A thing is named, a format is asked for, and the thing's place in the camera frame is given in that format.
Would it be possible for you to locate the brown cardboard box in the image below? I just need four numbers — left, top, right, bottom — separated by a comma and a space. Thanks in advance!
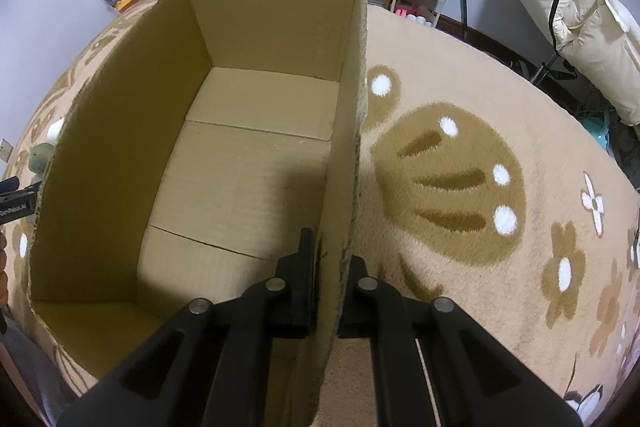
22, 0, 367, 426

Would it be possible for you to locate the beige patterned round rug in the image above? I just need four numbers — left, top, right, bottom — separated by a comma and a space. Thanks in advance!
6, 0, 639, 426

